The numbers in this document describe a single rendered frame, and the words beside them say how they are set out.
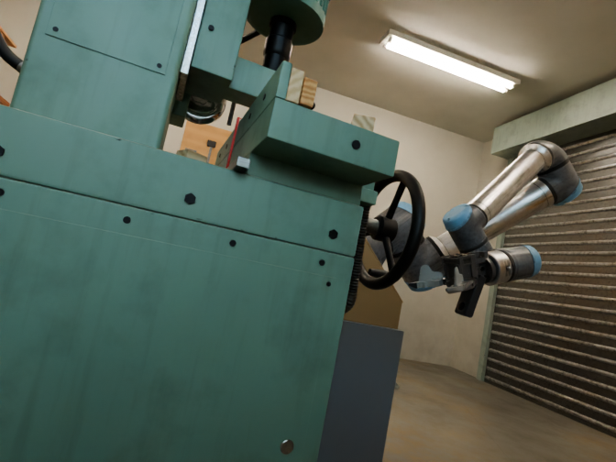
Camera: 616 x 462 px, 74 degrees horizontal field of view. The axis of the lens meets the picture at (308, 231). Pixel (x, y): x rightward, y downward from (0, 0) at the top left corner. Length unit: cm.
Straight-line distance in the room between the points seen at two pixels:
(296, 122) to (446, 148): 462
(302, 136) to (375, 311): 93
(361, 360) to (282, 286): 79
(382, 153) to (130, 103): 42
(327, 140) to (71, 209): 36
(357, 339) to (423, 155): 379
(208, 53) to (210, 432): 65
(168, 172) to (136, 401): 32
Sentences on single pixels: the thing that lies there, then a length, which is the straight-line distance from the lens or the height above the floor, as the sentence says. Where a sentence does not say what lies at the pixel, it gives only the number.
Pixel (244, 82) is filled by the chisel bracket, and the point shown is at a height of 102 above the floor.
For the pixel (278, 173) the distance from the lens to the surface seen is 67.
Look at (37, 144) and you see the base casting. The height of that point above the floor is 76.
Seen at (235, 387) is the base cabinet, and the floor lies 48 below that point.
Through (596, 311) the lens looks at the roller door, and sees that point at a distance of 389.
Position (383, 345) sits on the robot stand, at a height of 49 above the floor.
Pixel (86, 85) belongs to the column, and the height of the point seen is 89.
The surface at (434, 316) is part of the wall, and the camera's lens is 495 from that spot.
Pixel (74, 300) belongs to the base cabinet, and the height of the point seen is 57.
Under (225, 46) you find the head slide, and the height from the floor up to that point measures 106.
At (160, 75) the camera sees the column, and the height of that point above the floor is 95.
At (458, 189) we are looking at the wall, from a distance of 517.
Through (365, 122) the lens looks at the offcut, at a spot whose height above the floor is 93.
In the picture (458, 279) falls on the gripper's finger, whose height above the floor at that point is 73.
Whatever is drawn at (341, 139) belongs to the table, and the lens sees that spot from 62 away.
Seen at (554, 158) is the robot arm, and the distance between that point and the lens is 170.
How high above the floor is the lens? 66
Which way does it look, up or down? 7 degrees up
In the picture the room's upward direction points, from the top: 11 degrees clockwise
